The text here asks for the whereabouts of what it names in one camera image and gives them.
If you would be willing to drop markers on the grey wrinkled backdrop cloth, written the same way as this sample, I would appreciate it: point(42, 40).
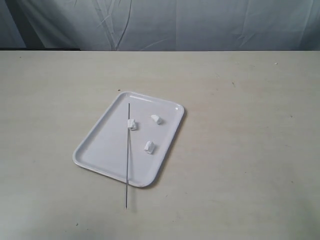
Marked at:
point(160, 25)

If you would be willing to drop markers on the thin metal skewer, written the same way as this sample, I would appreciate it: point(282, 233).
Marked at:
point(127, 158)

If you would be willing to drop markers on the white marshmallow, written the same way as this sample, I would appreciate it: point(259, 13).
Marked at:
point(131, 124)
point(149, 147)
point(156, 118)

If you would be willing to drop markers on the white rectangular plastic tray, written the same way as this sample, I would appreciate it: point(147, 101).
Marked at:
point(104, 150)

